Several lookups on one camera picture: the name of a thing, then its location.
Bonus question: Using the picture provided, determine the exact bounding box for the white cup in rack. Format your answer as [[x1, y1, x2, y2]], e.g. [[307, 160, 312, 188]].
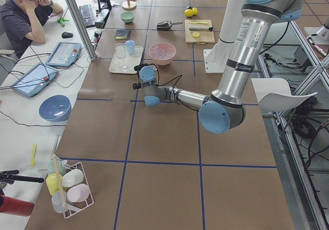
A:
[[62, 169, 84, 188]]

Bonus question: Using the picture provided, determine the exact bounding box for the far teach pendant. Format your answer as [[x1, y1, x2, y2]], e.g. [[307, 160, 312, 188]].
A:
[[45, 42, 82, 68]]

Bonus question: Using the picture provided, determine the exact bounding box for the pink cup in rack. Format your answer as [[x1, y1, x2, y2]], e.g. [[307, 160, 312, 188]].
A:
[[67, 184, 90, 202]]

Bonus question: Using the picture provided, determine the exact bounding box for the cream serving tray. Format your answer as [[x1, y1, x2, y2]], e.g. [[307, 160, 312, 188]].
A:
[[108, 43, 144, 74]]

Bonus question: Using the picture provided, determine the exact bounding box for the aluminium frame post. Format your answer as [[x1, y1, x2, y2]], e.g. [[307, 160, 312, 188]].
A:
[[65, 0, 97, 61]]

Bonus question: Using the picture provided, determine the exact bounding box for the blue bowl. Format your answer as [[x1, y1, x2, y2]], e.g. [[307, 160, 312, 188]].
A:
[[39, 95, 72, 122]]

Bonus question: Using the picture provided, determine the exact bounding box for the black keyboard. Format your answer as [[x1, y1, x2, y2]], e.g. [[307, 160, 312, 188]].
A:
[[79, 4, 96, 28]]

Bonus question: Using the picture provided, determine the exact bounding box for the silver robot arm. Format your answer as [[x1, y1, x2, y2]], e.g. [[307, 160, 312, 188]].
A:
[[133, 0, 302, 134]]

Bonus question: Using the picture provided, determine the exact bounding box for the yellow plastic knife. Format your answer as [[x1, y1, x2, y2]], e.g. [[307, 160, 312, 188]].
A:
[[188, 21, 208, 25]]

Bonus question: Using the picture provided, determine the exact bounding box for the teach pendant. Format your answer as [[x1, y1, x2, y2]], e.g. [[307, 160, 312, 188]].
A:
[[11, 63, 59, 97], [45, 42, 82, 68]]

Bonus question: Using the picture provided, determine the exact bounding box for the clear wine glass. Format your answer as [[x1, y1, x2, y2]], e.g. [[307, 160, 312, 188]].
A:
[[115, 44, 128, 72]]

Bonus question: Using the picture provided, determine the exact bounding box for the black tripod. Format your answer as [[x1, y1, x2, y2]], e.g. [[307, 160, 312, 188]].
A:
[[1, 169, 44, 189]]

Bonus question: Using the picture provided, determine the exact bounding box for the silver metal ice scoop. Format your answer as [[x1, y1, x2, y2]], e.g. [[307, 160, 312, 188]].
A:
[[156, 20, 182, 30]]

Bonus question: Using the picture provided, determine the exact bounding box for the wooden cutting board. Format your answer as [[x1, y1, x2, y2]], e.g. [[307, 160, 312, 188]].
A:
[[185, 20, 215, 44]]

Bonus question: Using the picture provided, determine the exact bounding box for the yellow lemon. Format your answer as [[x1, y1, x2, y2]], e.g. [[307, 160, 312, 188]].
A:
[[192, 7, 198, 15], [184, 9, 194, 17]]

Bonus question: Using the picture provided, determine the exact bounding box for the green ceramic bowl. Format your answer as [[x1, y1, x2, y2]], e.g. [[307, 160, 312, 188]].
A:
[[120, 11, 135, 24]]

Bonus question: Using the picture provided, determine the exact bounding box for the pink bowl of ice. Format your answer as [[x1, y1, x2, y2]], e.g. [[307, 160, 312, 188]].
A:
[[149, 42, 176, 65]]

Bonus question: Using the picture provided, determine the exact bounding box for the white cup rack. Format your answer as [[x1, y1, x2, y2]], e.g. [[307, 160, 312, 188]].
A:
[[46, 155, 94, 219]]

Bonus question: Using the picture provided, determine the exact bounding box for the seated person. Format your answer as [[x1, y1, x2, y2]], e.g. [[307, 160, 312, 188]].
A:
[[1, 0, 63, 58]]

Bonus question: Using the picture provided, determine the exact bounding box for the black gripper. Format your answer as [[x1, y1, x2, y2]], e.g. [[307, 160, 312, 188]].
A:
[[132, 64, 157, 90]]

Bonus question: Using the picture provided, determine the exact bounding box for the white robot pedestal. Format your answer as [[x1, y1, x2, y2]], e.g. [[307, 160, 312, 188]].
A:
[[204, 0, 245, 73]]

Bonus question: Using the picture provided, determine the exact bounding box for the wooden cup tree stand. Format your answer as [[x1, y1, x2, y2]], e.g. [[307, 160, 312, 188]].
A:
[[121, 0, 137, 11]]

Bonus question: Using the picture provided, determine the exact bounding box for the lemon half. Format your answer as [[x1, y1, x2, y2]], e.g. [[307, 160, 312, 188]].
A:
[[192, 32, 200, 39]]

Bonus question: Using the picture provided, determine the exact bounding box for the yellow cup in rack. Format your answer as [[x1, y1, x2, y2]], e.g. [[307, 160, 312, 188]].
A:
[[46, 172, 59, 196]]

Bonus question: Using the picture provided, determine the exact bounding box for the light blue cup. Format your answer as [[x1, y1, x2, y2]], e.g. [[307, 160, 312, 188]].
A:
[[125, 40, 135, 55]]

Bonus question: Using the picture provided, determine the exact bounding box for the white chair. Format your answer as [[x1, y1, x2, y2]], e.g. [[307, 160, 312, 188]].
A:
[[251, 78, 317, 112]]

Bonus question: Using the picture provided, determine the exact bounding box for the red bottle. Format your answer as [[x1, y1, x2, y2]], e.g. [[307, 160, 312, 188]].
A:
[[1, 195, 34, 217]]

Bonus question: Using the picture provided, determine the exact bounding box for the yellow plastic fork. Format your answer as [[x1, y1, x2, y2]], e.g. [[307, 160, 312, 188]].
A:
[[30, 143, 38, 168]]

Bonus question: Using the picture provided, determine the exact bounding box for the black computer mouse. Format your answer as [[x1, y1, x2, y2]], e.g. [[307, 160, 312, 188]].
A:
[[61, 31, 74, 39]]

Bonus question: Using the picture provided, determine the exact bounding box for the near teach pendant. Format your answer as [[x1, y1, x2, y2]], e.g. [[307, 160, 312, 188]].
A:
[[11, 63, 59, 97]]

